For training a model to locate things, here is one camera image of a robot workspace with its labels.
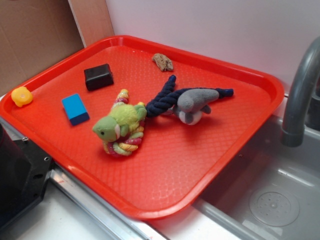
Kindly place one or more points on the yellow rubber duck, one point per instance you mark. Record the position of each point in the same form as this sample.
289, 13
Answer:
21, 96

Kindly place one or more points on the red plastic tray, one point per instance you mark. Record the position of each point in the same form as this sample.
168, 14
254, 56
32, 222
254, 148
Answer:
175, 162

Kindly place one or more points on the brown wood chunk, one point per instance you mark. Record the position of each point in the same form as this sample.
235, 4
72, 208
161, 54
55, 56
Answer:
163, 62

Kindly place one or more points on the black rectangular block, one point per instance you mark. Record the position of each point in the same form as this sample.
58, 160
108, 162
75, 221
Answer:
98, 77

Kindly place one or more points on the blue rectangular block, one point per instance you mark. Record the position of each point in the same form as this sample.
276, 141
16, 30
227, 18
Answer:
75, 109

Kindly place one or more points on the light wooden board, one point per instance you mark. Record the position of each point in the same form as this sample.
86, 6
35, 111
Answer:
92, 19

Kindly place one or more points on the grey toy sink basin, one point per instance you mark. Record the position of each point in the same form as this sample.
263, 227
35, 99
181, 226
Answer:
268, 191

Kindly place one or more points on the grey sink faucet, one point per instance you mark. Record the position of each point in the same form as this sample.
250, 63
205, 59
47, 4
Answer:
303, 103

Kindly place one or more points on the brown cardboard panel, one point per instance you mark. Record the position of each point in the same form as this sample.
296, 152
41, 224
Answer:
34, 35

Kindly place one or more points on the grey plush navy rope toy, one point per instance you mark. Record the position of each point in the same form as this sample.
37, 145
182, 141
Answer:
187, 104

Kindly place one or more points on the green plush rope toy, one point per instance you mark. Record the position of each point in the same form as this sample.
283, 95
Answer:
122, 130

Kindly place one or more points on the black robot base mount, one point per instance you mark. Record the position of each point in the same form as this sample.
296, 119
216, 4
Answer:
24, 172

